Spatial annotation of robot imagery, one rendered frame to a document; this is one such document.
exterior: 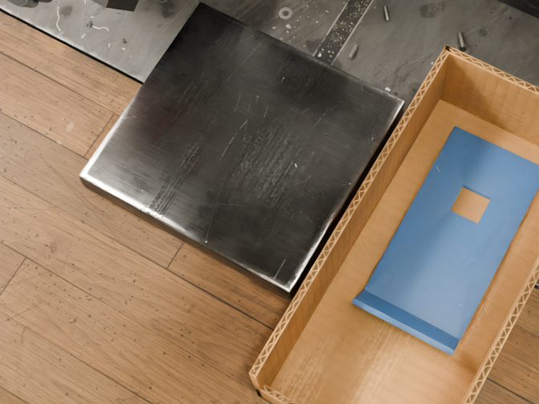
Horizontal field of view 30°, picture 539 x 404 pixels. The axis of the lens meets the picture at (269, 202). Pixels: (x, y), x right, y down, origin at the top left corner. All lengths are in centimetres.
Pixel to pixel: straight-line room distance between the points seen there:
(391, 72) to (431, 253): 14
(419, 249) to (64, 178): 25
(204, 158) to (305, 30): 13
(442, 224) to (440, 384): 11
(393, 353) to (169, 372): 15
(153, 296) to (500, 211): 24
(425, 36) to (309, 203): 16
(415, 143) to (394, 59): 7
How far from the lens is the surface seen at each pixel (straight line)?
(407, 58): 75
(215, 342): 67
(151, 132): 71
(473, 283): 68
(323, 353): 66
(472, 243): 68
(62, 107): 76
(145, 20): 78
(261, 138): 70
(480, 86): 69
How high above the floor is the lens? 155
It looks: 68 degrees down
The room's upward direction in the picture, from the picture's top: 10 degrees counter-clockwise
